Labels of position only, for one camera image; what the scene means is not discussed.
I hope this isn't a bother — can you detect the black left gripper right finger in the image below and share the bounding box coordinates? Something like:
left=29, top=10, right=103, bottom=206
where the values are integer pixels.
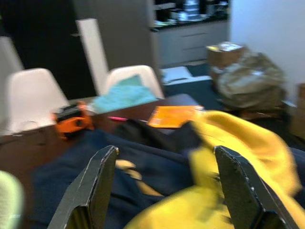
left=213, top=145, right=297, bottom=229

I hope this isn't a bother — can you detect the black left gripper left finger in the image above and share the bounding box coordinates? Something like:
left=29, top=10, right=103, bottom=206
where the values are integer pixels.
left=47, top=144, right=120, bottom=229

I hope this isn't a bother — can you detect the yellow garment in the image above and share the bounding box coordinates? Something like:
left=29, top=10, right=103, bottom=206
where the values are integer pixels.
left=122, top=110, right=305, bottom=229

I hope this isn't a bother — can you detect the navy garment with gold print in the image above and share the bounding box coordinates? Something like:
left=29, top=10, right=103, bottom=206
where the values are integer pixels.
left=30, top=130, right=205, bottom=229

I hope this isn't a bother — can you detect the pink pen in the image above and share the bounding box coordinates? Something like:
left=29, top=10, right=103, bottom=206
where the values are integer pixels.
left=107, top=115, right=129, bottom=122

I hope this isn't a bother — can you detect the pale green cloth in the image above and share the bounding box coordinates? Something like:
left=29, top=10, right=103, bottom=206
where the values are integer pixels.
left=0, top=169, right=26, bottom=229

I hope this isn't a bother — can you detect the black cloth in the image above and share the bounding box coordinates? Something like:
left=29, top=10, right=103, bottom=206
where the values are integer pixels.
left=113, top=118, right=204, bottom=155

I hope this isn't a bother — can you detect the teal cloth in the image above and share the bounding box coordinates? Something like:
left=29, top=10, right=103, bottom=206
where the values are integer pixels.
left=91, top=74, right=158, bottom=115

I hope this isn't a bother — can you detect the cardboard box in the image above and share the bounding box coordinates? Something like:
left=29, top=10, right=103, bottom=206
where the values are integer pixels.
left=205, top=41, right=245, bottom=70
left=288, top=82, right=305, bottom=143

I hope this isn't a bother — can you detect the white shell chair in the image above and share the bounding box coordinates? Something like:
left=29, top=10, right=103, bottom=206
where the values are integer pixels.
left=4, top=68, right=70, bottom=135
left=104, top=64, right=165, bottom=102

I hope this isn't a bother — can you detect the orange booklet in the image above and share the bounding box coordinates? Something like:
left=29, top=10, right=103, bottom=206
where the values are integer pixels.
left=147, top=105, right=204, bottom=130

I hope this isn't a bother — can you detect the white paper sheet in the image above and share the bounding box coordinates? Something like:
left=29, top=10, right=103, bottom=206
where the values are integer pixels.
left=161, top=66, right=194, bottom=84

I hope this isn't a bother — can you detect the grey kitchen cabinet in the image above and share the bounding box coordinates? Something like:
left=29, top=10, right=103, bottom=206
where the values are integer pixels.
left=149, top=0, right=231, bottom=69

